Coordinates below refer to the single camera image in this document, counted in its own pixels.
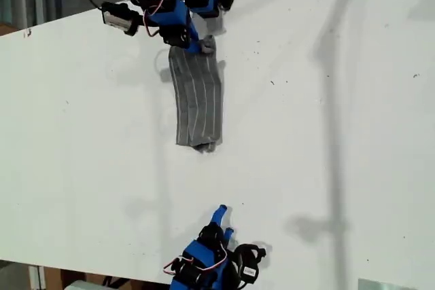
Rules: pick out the grey white-striped square towel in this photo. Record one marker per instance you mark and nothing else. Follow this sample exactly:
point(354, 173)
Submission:
point(198, 100)

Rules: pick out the white container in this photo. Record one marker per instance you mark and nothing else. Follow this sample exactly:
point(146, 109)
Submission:
point(81, 286)

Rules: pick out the brown cardboard box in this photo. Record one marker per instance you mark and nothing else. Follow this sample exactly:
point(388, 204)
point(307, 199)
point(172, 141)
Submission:
point(54, 278)

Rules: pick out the white table leg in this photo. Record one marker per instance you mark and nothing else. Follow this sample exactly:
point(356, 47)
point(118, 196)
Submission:
point(35, 278)

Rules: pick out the black camera stalk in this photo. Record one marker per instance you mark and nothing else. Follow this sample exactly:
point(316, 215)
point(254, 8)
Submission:
point(146, 21)

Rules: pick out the black camera box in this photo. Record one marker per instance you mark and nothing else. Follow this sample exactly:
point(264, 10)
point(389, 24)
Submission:
point(117, 18)
point(249, 266)

